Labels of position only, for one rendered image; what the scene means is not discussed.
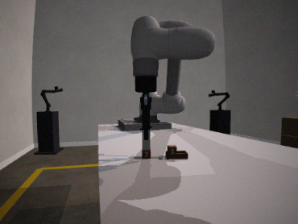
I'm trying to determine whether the brown wooden tray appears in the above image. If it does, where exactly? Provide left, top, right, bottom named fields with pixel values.
left=165, top=151, right=188, bottom=159

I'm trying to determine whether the small brown cube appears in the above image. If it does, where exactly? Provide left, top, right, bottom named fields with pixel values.
left=168, top=145, right=177, bottom=154
left=142, top=149, right=151, bottom=159

